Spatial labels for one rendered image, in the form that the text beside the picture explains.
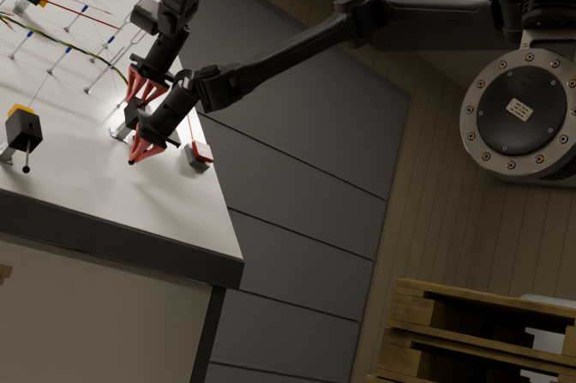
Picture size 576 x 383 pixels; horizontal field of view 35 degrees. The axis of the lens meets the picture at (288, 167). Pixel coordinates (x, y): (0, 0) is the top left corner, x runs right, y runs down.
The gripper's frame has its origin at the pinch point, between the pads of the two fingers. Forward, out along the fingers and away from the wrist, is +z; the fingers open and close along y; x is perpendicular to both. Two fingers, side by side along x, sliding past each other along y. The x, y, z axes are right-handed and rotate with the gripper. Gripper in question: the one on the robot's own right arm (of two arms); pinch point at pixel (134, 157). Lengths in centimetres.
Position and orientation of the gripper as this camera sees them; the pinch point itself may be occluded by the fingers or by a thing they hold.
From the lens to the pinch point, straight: 196.8
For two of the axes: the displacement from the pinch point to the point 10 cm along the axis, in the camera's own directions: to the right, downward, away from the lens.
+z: -6.3, 7.0, 3.3
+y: -7.1, -3.6, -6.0
